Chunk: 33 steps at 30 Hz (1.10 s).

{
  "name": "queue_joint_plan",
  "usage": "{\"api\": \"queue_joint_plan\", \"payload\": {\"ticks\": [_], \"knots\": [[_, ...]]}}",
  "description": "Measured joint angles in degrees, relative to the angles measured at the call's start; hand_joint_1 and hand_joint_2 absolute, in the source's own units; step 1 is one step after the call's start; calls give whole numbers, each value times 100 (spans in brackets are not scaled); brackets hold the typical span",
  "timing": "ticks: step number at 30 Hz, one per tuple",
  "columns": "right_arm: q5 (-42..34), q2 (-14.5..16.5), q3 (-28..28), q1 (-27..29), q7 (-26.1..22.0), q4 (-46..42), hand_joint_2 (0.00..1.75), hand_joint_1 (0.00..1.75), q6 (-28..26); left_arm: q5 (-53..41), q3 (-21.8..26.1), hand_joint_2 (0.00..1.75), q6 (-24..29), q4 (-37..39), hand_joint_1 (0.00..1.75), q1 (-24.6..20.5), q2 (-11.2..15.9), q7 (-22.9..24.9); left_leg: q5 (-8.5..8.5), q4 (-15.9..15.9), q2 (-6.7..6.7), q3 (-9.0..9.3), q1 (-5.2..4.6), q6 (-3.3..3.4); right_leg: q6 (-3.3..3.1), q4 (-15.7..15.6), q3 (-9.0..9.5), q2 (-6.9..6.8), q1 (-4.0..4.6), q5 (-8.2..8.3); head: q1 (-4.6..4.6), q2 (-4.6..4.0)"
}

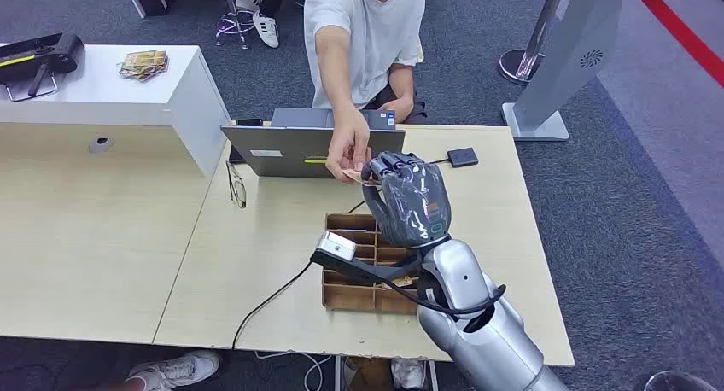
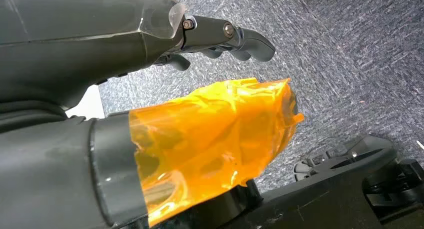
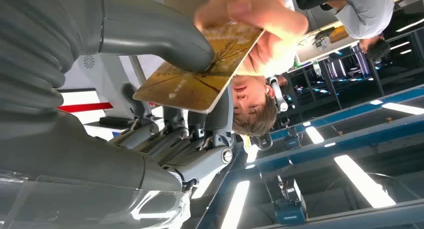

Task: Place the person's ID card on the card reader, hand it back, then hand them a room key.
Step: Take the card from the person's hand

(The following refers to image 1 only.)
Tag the person's right hand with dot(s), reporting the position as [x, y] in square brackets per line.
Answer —
[348, 145]

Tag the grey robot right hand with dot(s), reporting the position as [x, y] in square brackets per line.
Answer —
[416, 207]

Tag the person's left hand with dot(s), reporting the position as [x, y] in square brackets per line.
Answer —
[396, 110]

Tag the ID card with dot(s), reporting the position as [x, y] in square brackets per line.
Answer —
[355, 177]

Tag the person's left forearm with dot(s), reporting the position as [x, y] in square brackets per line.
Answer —
[402, 83]

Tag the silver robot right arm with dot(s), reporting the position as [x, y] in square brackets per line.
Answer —
[486, 343]

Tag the person's right forearm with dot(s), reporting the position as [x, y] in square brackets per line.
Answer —
[336, 88]

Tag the brown cardboard card organizer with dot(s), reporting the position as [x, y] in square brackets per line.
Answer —
[350, 298]

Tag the stack of key cards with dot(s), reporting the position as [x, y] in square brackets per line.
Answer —
[143, 65]

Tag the grey laptop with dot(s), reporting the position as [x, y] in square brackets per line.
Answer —
[283, 151]

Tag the small black box device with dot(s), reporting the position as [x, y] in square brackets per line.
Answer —
[463, 157]

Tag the black phone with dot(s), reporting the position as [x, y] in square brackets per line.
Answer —
[249, 122]

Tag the eyeglasses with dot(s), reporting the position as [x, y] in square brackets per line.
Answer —
[237, 193]

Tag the white sneaker with black stripes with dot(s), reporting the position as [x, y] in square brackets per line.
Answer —
[267, 29]
[248, 2]

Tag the white bag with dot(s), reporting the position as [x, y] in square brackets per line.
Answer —
[407, 373]

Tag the brown cardboard box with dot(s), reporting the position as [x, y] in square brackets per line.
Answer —
[367, 377]

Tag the silver kiosk stand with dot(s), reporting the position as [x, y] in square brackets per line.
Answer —
[565, 49]

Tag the chrome stool base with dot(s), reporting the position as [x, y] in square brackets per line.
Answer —
[231, 6]

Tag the white counter cabinet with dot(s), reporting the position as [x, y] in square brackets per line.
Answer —
[113, 94]

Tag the white sneaker with laces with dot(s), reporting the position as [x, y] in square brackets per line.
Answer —
[181, 368]

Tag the red barrier belt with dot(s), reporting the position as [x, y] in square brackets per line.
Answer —
[679, 32]

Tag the black device with metal stand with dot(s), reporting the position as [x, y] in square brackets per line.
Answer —
[56, 52]

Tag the round glass dome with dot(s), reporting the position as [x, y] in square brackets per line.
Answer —
[679, 381]

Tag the bystander's bare leg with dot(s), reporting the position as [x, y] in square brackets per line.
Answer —
[127, 385]

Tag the chrome stanchion post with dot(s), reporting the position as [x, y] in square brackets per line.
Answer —
[520, 66]

